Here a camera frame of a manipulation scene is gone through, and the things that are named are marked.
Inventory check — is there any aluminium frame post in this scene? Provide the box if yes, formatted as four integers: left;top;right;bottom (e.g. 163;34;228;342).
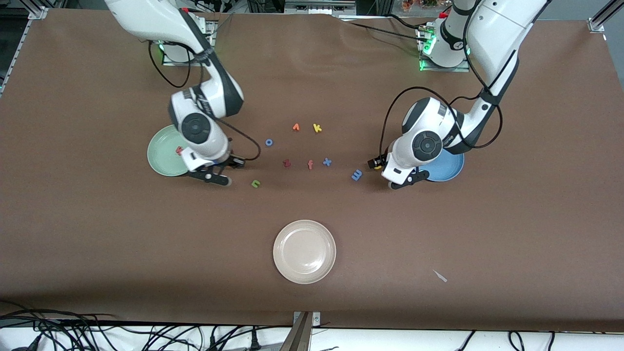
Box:
280;311;322;351

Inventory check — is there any thin black table cable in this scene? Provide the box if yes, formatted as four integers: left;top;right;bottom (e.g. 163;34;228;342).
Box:
336;15;429;44

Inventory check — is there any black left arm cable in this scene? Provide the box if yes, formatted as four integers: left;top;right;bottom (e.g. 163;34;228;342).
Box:
379;0;504;159

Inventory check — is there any grey power strip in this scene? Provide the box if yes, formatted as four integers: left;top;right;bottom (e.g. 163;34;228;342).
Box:
285;0;357;15

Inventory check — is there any brown table mat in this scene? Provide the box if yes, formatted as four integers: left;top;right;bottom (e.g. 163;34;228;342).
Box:
0;7;624;332

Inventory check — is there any light green plate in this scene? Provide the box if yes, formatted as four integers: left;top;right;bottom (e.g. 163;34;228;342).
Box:
147;124;194;177

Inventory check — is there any black cable tangle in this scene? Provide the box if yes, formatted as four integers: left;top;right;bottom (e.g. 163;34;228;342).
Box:
0;302;293;351

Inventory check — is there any aluminium frame rail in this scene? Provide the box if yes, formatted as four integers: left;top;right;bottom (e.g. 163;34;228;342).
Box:
0;0;49;96
587;0;624;34

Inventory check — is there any beige plate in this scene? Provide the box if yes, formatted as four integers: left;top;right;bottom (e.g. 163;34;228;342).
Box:
273;219;337;285

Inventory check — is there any blue plate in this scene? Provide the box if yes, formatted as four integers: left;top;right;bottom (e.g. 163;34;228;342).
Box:
418;146;465;182

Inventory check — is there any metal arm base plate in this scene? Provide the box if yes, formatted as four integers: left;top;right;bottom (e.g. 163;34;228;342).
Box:
162;22;217;67
418;24;471;73

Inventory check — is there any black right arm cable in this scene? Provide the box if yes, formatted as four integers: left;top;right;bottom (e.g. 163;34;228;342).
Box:
148;39;262;161

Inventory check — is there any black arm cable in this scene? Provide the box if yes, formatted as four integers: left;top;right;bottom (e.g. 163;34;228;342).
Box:
379;0;504;159
148;39;262;161

